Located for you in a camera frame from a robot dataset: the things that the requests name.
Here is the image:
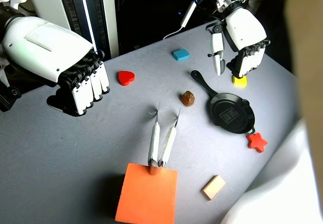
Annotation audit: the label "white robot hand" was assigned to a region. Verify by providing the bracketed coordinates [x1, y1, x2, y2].
[206, 6, 271, 79]
[0, 16, 111, 117]

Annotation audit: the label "brown food chunk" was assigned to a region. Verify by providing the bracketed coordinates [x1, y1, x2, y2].
[180, 90, 195, 106]

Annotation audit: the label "white tongs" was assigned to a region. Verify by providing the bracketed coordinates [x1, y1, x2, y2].
[147, 102, 182, 176]

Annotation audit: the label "black cast iron skillet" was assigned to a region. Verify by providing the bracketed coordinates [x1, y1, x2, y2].
[190, 70, 256, 135]

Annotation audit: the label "yellow square block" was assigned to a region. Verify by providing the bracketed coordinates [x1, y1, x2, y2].
[232, 74, 248, 88]

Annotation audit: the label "blue rounded block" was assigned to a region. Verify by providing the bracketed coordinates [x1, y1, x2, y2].
[172, 48, 190, 62]

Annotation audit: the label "blurred tan panel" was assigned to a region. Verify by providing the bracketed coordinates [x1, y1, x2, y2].
[285, 0, 323, 199]

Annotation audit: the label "red heart block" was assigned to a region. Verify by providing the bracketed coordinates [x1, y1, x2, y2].
[118, 71, 136, 86]

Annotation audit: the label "red star block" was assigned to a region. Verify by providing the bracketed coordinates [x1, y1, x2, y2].
[246, 132, 268, 153]

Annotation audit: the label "grey table cloth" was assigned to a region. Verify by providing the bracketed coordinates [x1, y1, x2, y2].
[0, 22, 302, 224]

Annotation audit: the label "blurred white shell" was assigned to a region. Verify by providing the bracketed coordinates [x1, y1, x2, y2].
[221, 119, 323, 224]

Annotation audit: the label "beige wooden block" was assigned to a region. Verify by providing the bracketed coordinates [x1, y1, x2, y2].
[201, 175, 226, 201]

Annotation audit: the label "large orange block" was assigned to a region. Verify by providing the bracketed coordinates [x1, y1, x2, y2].
[115, 162, 179, 224]

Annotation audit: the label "white power strip with cable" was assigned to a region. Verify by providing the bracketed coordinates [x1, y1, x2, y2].
[163, 1, 198, 40]

